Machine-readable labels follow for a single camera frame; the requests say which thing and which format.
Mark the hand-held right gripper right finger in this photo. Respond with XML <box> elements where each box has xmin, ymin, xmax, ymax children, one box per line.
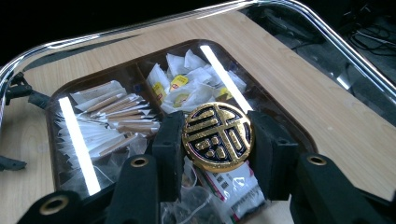
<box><xmin>247</xmin><ymin>109</ymin><xmax>301</xmax><ymax>202</ymax></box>

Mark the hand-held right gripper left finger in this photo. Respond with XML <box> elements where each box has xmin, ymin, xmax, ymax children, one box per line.
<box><xmin>151</xmin><ymin>110</ymin><xmax>187</xmax><ymax>203</ymax></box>

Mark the dark brown compartment box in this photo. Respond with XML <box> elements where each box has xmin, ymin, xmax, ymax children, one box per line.
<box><xmin>44</xmin><ymin>38</ymin><xmax>318</xmax><ymax>224</ymax></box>

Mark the pile of red-label white sachets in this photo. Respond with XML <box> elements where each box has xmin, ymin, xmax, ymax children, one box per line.
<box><xmin>183</xmin><ymin>154</ymin><xmax>269</xmax><ymax>224</ymax></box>

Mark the pile of paper-wrapped sticks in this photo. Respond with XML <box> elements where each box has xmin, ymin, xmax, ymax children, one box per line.
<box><xmin>53</xmin><ymin>79</ymin><xmax>162</xmax><ymax>161</ymax></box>

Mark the pile of yellow-tagged tea bags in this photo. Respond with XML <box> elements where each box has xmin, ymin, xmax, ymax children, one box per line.
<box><xmin>146</xmin><ymin>49</ymin><xmax>248</xmax><ymax>115</ymax></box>

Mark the bundle of floor cables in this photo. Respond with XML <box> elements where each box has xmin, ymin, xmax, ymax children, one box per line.
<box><xmin>340</xmin><ymin>10</ymin><xmax>396</xmax><ymax>59</ymax></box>

